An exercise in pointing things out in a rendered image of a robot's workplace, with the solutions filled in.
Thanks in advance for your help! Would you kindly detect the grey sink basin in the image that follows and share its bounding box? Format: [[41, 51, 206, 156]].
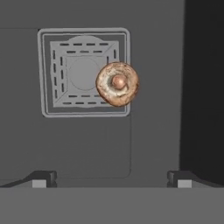
[[0, 0, 186, 189]]

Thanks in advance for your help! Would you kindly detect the brown mushroom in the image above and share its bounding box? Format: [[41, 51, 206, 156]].
[[95, 60, 141, 108]]

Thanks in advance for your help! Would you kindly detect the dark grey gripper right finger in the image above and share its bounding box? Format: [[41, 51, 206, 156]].
[[166, 170, 224, 189]]

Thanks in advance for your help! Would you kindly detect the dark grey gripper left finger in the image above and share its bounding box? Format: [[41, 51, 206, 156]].
[[0, 170, 58, 189]]

